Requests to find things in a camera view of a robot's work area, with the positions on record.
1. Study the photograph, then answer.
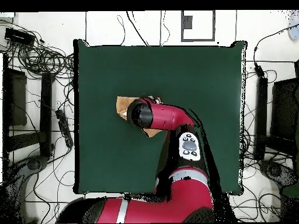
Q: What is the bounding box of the orange terry towel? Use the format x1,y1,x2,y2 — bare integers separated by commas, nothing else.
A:
116,96,164,138

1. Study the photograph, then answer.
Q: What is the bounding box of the dark green table cloth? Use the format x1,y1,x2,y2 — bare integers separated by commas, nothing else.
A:
72,38,248,195

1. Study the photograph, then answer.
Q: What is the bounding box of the black power strip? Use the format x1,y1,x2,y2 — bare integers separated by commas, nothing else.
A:
55,109,74,148

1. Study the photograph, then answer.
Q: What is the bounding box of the grey tripod base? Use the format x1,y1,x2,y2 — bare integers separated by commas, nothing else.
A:
6,155,50,187
258,159,298,187

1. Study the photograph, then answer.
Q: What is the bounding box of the black rectangular box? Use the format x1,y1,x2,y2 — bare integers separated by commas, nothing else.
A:
4,27,36,46

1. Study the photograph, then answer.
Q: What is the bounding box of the green object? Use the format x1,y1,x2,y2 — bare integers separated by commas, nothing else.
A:
280,184,299,198

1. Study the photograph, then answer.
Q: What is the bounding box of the grey square frame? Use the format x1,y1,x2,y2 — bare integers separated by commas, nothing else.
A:
180,10,216,43

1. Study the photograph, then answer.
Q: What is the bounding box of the black frame stand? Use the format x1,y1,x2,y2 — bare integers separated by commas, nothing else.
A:
2,52,55,159
253,59,299,162

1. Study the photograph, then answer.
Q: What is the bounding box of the black cable bundle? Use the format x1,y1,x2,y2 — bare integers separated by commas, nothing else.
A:
0,20,75,80

